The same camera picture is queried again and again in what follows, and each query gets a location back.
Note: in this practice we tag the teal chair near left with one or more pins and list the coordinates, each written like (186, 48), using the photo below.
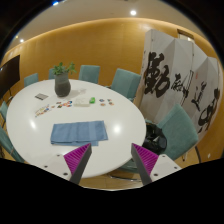
(5, 142)

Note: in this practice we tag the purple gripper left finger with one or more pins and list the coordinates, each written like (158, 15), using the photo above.
(71, 165)

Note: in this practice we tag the colourful stickers group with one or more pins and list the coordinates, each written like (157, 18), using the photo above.
(50, 107)
(104, 102)

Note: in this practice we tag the black wall television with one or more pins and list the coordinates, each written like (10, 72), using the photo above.
(9, 74)

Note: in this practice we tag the calligraphy folding screen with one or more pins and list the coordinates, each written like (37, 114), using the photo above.
(176, 71)

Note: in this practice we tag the teal chair behind plant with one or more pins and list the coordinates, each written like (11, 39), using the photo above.
(51, 74)

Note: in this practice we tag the black bag on chair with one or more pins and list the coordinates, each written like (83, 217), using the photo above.
(155, 140)

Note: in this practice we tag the dark grey plant pot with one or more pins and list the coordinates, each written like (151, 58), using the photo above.
(62, 85)

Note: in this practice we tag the teal chair near right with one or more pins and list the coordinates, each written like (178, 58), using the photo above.
(179, 131)

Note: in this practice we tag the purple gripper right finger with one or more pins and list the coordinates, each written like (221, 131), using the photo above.
(151, 166)

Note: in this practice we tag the teal chair far middle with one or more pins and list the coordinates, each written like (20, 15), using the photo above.
(89, 73)

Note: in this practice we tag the small green object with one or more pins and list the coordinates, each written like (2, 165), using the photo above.
(92, 100)

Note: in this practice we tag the colourful stickers left group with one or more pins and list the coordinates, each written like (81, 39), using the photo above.
(50, 107)

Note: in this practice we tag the teal chair far right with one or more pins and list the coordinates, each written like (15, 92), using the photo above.
(125, 83)

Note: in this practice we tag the blue folded towel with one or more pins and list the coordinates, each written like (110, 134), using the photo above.
(78, 133)

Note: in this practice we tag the teal chair far left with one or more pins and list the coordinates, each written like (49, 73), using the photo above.
(31, 79)

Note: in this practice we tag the green leafy plant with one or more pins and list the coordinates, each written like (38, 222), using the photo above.
(61, 69)

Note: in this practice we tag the clear plastic box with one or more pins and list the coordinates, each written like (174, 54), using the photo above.
(81, 102)

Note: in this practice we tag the grey card on table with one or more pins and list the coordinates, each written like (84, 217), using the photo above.
(41, 96)

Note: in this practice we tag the colourful stickers right group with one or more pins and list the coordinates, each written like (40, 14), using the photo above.
(104, 102)

